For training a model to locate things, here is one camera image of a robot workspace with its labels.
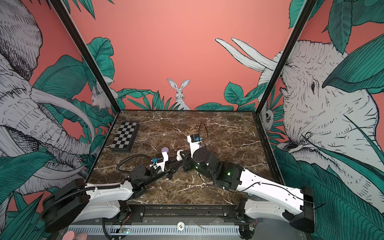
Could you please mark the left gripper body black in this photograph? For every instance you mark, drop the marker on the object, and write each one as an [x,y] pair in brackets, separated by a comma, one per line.
[167,172]

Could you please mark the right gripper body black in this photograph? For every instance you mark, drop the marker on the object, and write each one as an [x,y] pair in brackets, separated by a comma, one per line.
[189,166]

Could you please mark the purple earbud charging case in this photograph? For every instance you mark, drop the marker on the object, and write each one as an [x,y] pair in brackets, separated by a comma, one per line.
[165,149]

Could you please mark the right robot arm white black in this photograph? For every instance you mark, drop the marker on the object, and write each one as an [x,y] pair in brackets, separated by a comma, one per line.
[293,205]

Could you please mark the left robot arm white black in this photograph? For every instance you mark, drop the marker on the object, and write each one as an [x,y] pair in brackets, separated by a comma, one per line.
[79,201]

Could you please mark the black white checkerboard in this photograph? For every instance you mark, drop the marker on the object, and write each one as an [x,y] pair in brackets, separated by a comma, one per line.
[125,137]

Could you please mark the pink round object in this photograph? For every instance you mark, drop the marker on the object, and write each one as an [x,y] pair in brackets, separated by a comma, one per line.
[71,235]

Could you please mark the black mounting rail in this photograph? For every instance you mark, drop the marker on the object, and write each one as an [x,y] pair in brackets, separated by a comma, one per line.
[235,213]

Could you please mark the poker chip on duct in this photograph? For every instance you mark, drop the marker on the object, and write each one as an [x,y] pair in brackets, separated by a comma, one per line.
[181,226]

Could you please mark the white slotted cable duct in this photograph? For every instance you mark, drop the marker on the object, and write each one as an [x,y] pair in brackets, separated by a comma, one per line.
[143,230]

